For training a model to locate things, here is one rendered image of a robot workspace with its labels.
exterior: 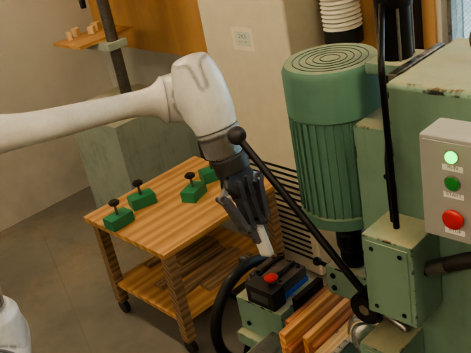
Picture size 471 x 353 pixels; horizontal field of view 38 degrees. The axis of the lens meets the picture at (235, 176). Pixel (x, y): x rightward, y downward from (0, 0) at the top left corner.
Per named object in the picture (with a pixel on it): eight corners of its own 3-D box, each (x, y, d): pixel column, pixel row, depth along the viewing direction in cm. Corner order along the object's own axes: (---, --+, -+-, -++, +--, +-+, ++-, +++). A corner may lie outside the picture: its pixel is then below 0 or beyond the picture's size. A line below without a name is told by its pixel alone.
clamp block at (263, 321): (282, 293, 168) (276, 262, 164) (326, 312, 158) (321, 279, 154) (240, 327, 159) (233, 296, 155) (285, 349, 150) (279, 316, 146)
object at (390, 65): (394, 85, 118) (386, -14, 111) (436, 90, 113) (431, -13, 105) (368, 102, 113) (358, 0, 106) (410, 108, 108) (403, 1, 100)
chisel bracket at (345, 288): (348, 280, 149) (344, 247, 145) (405, 300, 139) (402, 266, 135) (327, 298, 144) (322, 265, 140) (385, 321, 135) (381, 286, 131)
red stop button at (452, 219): (444, 224, 96) (444, 206, 95) (465, 230, 94) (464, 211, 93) (441, 227, 96) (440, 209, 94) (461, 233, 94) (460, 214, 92)
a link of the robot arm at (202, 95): (247, 120, 134) (232, 113, 147) (217, 45, 130) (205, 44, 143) (196, 141, 133) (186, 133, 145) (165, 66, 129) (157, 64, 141)
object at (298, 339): (357, 300, 155) (355, 282, 153) (363, 302, 154) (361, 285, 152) (287, 365, 141) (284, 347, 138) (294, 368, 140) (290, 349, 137)
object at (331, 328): (355, 318, 150) (352, 301, 148) (363, 321, 149) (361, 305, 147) (310, 361, 141) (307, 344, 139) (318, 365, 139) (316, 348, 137)
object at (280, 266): (275, 267, 162) (272, 247, 160) (312, 281, 155) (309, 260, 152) (237, 297, 154) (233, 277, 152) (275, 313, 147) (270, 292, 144)
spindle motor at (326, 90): (338, 181, 145) (320, 38, 131) (411, 199, 133) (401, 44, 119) (284, 220, 134) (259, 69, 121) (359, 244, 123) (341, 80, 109)
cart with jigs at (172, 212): (214, 246, 357) (189, 134, 329) (296, 281, 318) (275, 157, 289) (113, 314, 320) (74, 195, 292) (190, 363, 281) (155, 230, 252)
